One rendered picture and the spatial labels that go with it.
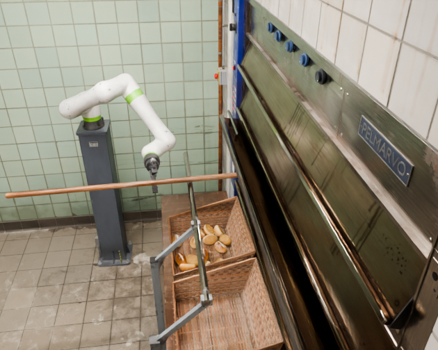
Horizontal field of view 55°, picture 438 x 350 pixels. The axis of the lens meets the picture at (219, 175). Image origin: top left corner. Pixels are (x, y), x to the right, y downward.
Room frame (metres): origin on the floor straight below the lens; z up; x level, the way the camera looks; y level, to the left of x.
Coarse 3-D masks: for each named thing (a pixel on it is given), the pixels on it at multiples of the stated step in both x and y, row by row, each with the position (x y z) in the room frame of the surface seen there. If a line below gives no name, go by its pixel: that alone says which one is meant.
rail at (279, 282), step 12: (228, 132) 2.10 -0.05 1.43; (240, 168) 1.71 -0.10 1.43; (252, 204) 1.42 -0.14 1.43; (264, 240) 1.19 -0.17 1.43; (276, 264) 1.07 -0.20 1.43; (276, 276) 1.01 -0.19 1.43; (288, 300) 0.91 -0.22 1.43; (288, 312) 0.86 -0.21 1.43; (300, 336) 0.78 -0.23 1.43; (300, 348) 0.74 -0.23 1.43
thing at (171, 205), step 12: (204, 192) 2.76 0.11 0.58; (216, 192) 2.76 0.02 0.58; (168, 204) 2.60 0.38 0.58; (180, 204) 2.60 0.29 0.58; (204, 204) 2.60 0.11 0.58; (168, 216) 2.45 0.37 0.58; (168, 228) 2.31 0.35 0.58; (168, 240) 2.18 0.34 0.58; (168, 264) 1.96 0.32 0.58; (168, 276) 1.85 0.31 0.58; (168, 288) 1.75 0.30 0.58; (168, 300) 1.66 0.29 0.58; (168, 312) 1.58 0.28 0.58; (168, 324) 1.50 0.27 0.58; (168, 348) 1.35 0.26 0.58; (204, 348) 1.35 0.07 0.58; (216, 348) 1.35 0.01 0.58
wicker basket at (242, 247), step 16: (208, 208) 2.28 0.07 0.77; (224, 208) 2.30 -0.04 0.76; (240, 208) 2.18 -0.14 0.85; (176, 224) 2.24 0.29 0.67; (224, 224) 2.30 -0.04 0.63; (240, 224) 2.09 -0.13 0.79; (240, 240) 2.00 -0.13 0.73; (224, 256) 2.02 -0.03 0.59; (240, 256) 1.77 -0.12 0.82; (176, 272) 1.87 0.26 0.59; (176, 288) 1.71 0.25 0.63
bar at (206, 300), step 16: (192, 192) 1.88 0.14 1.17; (192, 208) 1.74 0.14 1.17; (192, 224) 1.61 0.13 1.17; (176, 240) 1.62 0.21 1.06; (160, 256) 1.60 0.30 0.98; (160, 288) 1.58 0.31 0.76; (208, 288) 1.20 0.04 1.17; (160, 304) 1.58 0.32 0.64; (208, 304) 1.14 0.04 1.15; (160, 320) 1.58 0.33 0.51; (160, 336) 1.13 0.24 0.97
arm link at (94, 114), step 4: (92, 108) 2.61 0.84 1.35; (96, 108) 2.63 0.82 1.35; (100, 108) 2.68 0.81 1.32; (88, 112) 2.60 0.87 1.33; (92, 112) 2.61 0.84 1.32; (96, 112) 2.63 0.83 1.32; (100, 112) 2.66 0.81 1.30; (84, 116) 2.61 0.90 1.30; (88, 116) 2.61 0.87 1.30; (92, 116) 2.61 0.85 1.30; (96, 116) 2.62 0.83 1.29; (100, 116) 2.66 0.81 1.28; (84, 120) 2.63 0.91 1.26; (88, 120) 2.61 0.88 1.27; (92, 120) 2.61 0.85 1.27; (96, 120) 2.63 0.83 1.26
